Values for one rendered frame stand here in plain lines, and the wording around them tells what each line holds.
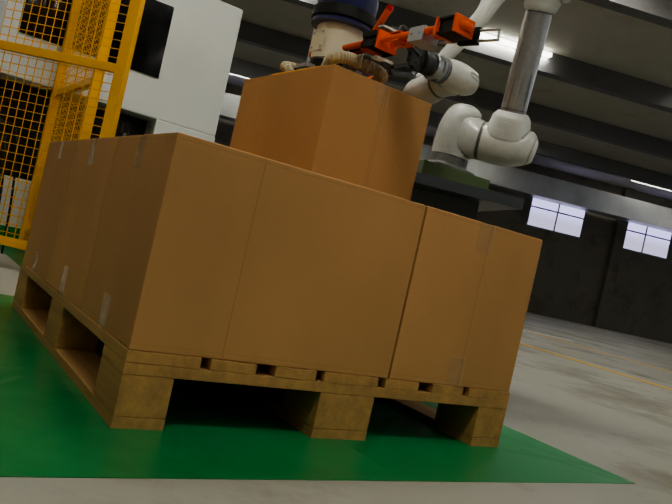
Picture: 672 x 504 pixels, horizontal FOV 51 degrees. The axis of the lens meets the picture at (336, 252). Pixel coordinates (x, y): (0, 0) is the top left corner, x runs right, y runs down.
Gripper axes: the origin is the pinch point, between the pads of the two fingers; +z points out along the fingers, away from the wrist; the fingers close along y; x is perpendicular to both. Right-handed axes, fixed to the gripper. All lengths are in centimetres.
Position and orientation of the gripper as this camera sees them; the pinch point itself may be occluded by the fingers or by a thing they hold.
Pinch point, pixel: (383, 43)
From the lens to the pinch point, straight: 233.2
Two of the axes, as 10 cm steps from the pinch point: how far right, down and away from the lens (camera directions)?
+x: -5.5, -1.2, 8.3
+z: -8.1, -1.8, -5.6
